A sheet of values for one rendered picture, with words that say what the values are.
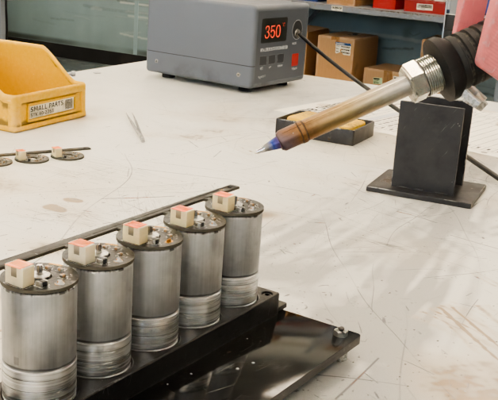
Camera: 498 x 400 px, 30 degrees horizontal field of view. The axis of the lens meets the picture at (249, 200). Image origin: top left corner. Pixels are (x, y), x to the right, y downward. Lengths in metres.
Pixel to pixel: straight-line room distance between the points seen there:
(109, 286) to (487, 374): 0.17
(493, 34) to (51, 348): 0.18
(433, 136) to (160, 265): 0.35
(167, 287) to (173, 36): 0.75
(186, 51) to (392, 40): 4.26
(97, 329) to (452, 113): 0.38
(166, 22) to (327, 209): 0.51
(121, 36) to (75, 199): 5.58
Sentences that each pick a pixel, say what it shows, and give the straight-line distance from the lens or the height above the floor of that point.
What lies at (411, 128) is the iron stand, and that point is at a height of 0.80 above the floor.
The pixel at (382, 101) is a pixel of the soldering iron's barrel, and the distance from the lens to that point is 0.34.
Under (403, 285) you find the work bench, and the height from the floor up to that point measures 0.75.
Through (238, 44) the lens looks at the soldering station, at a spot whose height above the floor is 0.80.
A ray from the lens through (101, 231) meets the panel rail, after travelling 0.35.
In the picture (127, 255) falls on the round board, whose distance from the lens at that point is 0.33.
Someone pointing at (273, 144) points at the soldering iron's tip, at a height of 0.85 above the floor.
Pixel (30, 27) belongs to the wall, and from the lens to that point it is 6.66.
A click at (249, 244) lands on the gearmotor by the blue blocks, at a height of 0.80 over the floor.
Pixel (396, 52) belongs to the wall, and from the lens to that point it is 5.29.
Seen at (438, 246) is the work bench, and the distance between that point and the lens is 0.56.
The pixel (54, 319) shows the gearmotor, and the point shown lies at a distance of 0.30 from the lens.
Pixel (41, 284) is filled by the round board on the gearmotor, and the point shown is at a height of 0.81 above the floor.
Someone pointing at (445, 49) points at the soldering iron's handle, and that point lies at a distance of 0.34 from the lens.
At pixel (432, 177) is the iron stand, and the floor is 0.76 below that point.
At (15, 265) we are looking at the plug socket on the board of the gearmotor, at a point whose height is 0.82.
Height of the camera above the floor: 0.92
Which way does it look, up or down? 16 degrees down
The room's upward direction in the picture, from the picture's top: 4 degrees clockwise
